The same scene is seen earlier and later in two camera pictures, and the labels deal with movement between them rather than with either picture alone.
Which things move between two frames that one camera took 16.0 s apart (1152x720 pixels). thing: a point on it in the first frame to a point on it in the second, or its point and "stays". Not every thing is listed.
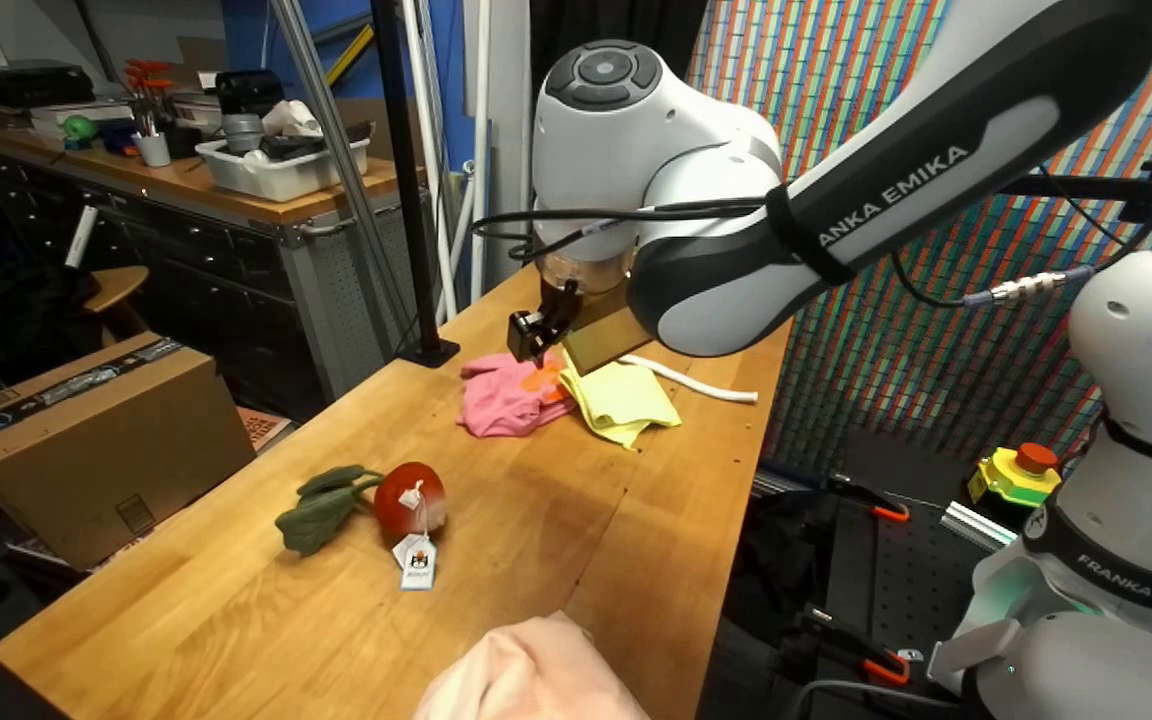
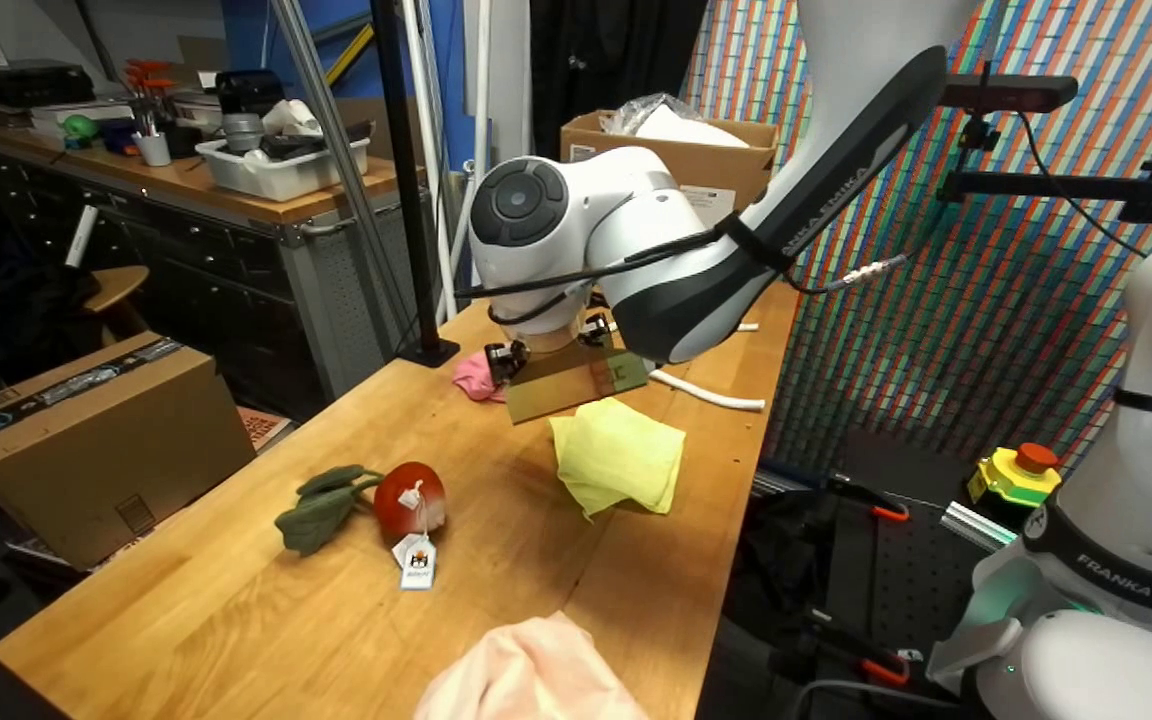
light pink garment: (537, 670) stays
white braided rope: (690, 387) stays
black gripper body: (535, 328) to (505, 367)
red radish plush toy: (404, 498) stays
